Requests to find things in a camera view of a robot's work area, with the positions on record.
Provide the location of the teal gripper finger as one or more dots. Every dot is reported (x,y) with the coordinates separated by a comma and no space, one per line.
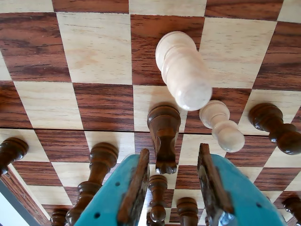
(108,197)
(242,200)

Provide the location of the dark wooden queen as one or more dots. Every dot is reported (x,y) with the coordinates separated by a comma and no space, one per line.
(101,157)

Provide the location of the dark wooden pawn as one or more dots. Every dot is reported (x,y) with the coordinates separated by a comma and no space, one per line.
(13,148)
(157,188)
(268,117)
(58,217)
(292,206)

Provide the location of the light wooden pawn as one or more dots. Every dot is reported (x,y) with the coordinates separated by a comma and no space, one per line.
(218,122)

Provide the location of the light pawn right of green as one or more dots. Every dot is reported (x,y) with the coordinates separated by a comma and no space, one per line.
(181,70)

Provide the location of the wooden chessboard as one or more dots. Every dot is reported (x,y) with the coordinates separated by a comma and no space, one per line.
(94,47)

